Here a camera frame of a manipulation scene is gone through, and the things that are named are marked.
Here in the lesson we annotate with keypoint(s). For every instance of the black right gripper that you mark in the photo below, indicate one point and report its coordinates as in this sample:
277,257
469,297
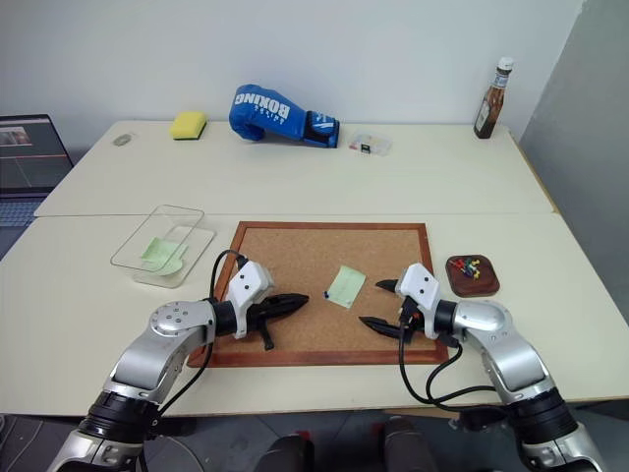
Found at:
408,319

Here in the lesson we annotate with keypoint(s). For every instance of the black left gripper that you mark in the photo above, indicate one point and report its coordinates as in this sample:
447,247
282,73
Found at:
260,317

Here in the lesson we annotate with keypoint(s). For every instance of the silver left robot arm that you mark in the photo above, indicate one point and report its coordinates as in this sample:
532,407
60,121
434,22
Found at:
162,344

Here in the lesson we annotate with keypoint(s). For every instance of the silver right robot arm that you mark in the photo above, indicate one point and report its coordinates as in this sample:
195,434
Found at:
496,339

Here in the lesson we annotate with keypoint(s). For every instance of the light green sticky note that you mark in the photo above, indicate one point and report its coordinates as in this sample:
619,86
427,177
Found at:
158,252
348,285

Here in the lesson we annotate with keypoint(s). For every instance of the brown wooden tray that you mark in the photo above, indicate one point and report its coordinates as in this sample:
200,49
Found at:
479,287

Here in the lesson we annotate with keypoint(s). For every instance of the clear plastic box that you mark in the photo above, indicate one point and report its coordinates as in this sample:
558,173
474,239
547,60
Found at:
147,231

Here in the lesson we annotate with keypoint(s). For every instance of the small clear organizer box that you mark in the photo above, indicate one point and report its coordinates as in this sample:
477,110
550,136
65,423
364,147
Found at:
376,144

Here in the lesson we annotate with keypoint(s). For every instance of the red pushpin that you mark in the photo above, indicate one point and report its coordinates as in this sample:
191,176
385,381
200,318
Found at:
457,264

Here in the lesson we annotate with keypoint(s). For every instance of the yellow pushpin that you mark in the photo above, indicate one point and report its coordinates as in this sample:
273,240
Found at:
474,270

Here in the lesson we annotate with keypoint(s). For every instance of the dark rounded shape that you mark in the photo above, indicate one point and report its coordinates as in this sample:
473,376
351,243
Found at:
404,445
285,454

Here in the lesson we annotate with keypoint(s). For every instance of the blue boxing glove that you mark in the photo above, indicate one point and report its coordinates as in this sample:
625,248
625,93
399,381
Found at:
265,110

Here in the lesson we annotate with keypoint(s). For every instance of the yellow sponge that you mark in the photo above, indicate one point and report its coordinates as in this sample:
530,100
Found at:
188,124

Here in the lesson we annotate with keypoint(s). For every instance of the brown sauce bottle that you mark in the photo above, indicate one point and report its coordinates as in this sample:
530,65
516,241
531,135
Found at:
490,105

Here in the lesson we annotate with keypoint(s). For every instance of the grey partition panel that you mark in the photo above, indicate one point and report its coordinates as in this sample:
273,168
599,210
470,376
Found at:
580,147

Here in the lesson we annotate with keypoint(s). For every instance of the dark laptop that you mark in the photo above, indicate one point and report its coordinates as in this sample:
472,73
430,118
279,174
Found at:
29,162

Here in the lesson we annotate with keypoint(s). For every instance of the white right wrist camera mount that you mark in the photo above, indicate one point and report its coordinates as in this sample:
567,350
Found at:
420,287

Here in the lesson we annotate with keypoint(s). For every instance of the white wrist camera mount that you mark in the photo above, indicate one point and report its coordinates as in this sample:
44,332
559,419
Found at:
420,287
248,285

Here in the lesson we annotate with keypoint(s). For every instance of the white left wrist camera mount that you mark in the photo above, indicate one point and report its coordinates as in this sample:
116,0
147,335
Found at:
248,285

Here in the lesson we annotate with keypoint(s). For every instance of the cork board with wooden frame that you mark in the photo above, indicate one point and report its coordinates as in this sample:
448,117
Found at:
304,246

